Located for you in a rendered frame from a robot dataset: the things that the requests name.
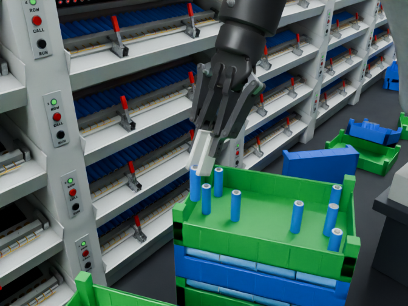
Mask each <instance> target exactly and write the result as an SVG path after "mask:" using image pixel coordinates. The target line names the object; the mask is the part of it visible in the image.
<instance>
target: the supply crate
mask: <svg viewBox="0 0 408 306"><path fill-rule="evenodd" d="M215 168H222V169H223V194H222V196H221V197H216V196H214V169H215ZM355 182H356V179H355V176H354V175H347V174H345V175H344V179H343V183H342V185H341V184H337V183H329V182H322V181H317V180H310V179H306V178H299V177H291V176H287V175H279V174H272V173H267V172H260V171H253V170H248V169H241V168H234V167H229V166H222V165H215V162H214V165H213V167H212V171H211V175H210V176H201V185H200V200H199V201H198V202H193V201H191V200H190V192H189V193H188V195H187V196H186V199H185V200H184V202H183V203H175V205H174V207H173V208H172V224H173V236H174V244H175V245H180V246H183V247H188V248H193V249H197V250H202V251H207V252H211V253H216V254H221V255H224V256H229V257H235V258H238V259H243V260H248V261H252V262H257V263H260V264H265V265H271V266H274V267H279V268H284V269H288V270H293V271H298V272H301V273H307V274H312V275H315V276H320V277H326V278H329V279H334V280H337V281H343V282H348V283H351V280H352V276H353V272H354V269H355V265H356V261H357V258H358V254H359V249H360V247H361V243H360V238H359V237H356V228H355V209H354V199H353V190H354V187H355ZM205 183H207V184H210V185H211V213H210V214H209V215H204V214H202V185H203V184H205ZM333 185H339V186H341V187H342V192H341V197H340V201H339V211H338V216H337V219H336V224H335V228H339V229H340V230H342V232H343V235H342V240H341V244H340V247H339V252H335V251H329V250H327V247H328V242H329V238H330V237H327V236H325V235H324V234H323V230H324V224H325V218H326V215H327V209H328V204H329V200H330V194H331V191H332V186H333ZM235 189H236V190H239V191H241V203H240V220H239V221H238V222H233V221H232V220H231V219H230V215H231V192H232V191H233V190H235ZM297 200H300V201H302V202H303V203H304V210H303V215H302V222H301V228H300V232H299V233H297V234H294V233H292V232H291V231H290V225H291V217H292V212H293V204H294V202H295V201H297Z"/></svg>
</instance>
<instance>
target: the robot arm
mask: <svg viewBox="0 0 408 306"><path fill-rule="evenodd" d="M379 1H380V3H381V5H382V8H383V10H384V13H385V16H386V18H387V22H388V25H389V28H390V32H391V35H392V39H393V43H394V47H395V53H396V60H397V64H398V76H399V104H400V106H401V108H402V110H403V111H404V112H405V113H406V114H408V0H379ZM286 2H287V0H223V1H222V5H221V8H220V11H219V14H218V18H219V20H220V21H222V22H223V23H225V24H222V25H221V26H220V29H219V33H218V35H217V39H216V42H215V47H216V53H215V55H214V56H213V57H212V59H211V62H208V63H206V64H202V63H198V65H197V82H196V86H195V92H194V98H193V101H192V108H191V113H190V117H189V120H190V122H193V123H194V124H195V128H196V130H195V134H194V137H193V139H192V142H191V147H192V150H191V153H190V156H189V159H188V162H187V164H186V169H187V170H190V166H192V165H198V168H197V171H196V175H197V176H210V175H211V171H212V168H213V165H214V162H215V159H216V158H218V157H219V156H220V152H221V150H222V147H223V144H224V141H225V140H226V139H228V138H233V139H236V138H237V136H238V134H239V132H240V130H241V128H242V126H243V124H244V122H245V120H246V119H247V116H248V114H249V112H250V110H251V109H252V107H253V105H254V103H255V101H256V99H257V97H258V96H259V95H260V94H261V93H262V92H263V91H264V90H265V88H266V85H265V83H262V82H260V81H259V79H258V78H257V76H256V64H257V62H258V61H260V59H261V57H262V54H263V51H264V48H265V45H266V43H267V41H266V38H265V37H273V36H274V35H275V33H276V30H277V27H278V25H279V21H280V19H281V16H282V13H283V10H284V7H285V5H286ZM264 36H265V37H264ZM244 86H245V87H246V88H245V89H244V90H243V87H244ZM232 91H233V92H232ZM220 102H221V104H220ZM219 105H220V108H219ZM218 108H219V113H218V116H217V120H216V124H215V126H214V131H213V133H212V132H211V131H212V128H211V125H212V123H213V120H214V117H215V115H216V112H217V110H218Z"/></svg>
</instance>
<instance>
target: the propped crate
mask: <svg viewBox="0 0 408 306"><path fill-rule="evenodd" d="M354 121H355V120H354V119H350V120H349V123H348V126H347V130H346V132H345V134H347V135H351V136H354V137H358V138H361V139H364V140H368V141H372V142H375V143H378V144H381V145H385V146H387V145H391V144H394V143H397V142H398V141H399V139H400V135H401V132H402V129H403V128H401V127H399V128H398V130H397V131H393V130H392V129H386V128H383V127H379V129H378V131H374V130H371V129H367V128H364V127H361V126H362V123H354Z"/></svg>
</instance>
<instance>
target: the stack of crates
mask: <svg viewBox="0 0 408 306"><path fill-rule="evenodd" d="M75 284H76V289H77V291H76V292H75V293H74V294H73V296H72V297H71V298H70V300H69V301H68V303H67V304H66V305H65V306H178V305H174V304H169V303H166V302H162V301H158V300H155V299H151V298H148V297H144V296H139V295H136V294H132V293H128V292H125V291H121V290H116V289H113V288H109V287H105V286H102V285H98V284H93V281H92V275H91V273H88V272H85V271H80V273H79V274H78V275H77V277H76V278H75Z"/></svg>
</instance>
